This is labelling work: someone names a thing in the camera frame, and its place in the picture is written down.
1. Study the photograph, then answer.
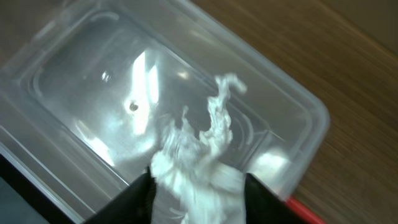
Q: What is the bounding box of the red plastic tray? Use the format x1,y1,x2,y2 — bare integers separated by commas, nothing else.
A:
285,197,326,224

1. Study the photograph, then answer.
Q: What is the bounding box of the black plastic bin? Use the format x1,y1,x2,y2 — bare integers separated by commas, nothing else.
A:
1,156,73,224

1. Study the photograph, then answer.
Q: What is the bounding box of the clear plastic bin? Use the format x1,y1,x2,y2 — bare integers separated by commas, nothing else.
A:
1,1,330,223

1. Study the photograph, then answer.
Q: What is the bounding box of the white tissue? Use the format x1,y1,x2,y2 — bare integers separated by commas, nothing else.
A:
150,73,247,223

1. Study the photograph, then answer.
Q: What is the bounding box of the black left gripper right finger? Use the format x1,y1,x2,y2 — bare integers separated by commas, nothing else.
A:
244,174,307,224

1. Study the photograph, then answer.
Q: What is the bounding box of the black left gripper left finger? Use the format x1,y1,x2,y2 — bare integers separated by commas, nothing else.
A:
84,167,156,224

